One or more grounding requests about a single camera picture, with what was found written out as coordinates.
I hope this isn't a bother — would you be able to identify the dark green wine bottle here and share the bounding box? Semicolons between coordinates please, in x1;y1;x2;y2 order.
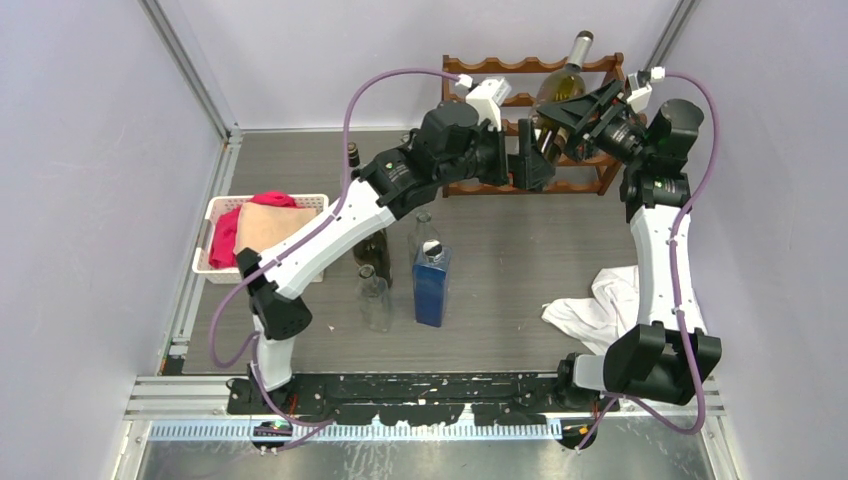
531;30;594;166

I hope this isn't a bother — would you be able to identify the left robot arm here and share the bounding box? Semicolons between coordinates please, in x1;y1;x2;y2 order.
237;102;556;413

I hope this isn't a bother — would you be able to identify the white plastic basket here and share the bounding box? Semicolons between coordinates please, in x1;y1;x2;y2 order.
191;194;329;285

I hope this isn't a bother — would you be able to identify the tall clear glass bottle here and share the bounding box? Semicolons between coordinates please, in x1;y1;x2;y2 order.
398;131;417;157

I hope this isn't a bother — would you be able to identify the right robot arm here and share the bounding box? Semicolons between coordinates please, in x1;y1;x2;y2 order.
538;81;722;411

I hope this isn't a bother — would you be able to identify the blue square glass bottle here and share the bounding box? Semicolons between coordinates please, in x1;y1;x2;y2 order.
412;239;453;328

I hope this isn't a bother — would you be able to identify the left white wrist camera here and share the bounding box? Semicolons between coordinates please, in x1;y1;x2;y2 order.
455;74;512;132

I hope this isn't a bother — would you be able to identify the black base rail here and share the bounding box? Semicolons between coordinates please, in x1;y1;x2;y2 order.
226;372;608;427

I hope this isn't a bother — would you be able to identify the green wine bottle front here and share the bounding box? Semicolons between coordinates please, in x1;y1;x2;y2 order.
352;229;393;288

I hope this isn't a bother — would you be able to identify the beige folded cloth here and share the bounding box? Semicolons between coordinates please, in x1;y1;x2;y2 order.
233;202;319;254

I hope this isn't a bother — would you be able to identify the clear whisky bottle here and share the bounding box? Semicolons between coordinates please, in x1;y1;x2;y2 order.
341;141;361;197

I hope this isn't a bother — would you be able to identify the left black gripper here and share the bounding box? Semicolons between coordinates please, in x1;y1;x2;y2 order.
436;117;553;189

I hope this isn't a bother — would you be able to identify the clear glass bottle centre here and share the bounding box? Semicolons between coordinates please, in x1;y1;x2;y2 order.
407;209;441;264

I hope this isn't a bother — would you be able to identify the red cloth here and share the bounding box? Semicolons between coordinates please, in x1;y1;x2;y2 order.
208;191;297;269

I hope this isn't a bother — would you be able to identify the clear glass bottle front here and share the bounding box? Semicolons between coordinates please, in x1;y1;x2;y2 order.
357;264;392;333

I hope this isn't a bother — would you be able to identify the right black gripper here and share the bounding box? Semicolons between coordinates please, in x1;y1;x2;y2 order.
535;78;652;167

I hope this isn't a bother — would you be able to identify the wooden wine rack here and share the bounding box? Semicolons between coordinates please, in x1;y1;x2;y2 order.
442;52;625;198

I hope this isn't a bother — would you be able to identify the white cloth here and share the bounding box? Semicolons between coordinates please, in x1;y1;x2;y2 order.
541;265;639;355

